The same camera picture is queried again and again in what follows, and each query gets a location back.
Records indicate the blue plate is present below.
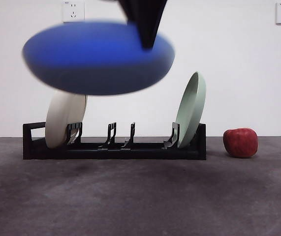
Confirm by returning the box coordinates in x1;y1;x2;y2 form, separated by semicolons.
22;21;176;96

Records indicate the red apple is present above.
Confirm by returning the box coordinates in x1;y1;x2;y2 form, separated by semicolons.
222;127;259;158

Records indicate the green plate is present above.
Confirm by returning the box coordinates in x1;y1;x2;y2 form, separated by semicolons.
175;71;208;149

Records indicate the black plate rack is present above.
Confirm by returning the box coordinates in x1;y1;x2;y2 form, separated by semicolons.
23;121;207;161

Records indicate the white plate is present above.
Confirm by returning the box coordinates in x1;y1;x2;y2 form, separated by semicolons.
45;90;88;149

